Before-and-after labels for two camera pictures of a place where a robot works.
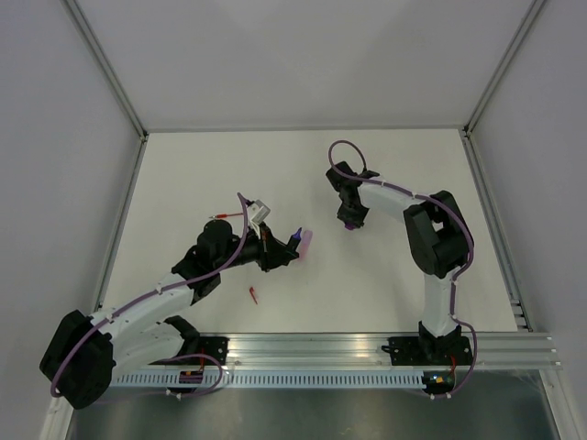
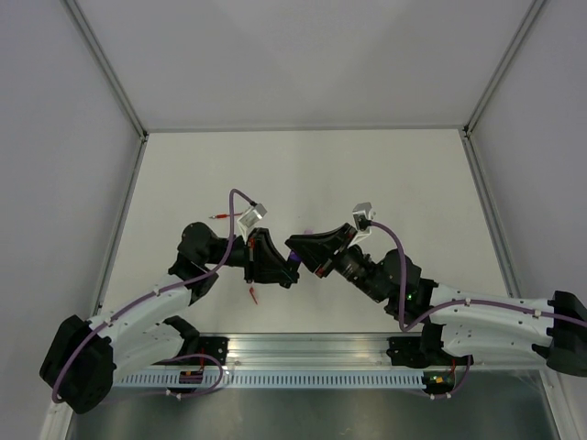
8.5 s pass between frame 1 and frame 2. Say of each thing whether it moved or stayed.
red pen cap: stayed
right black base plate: stayed
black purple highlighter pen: moved
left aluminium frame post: stayed
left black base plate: stayed
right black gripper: moved
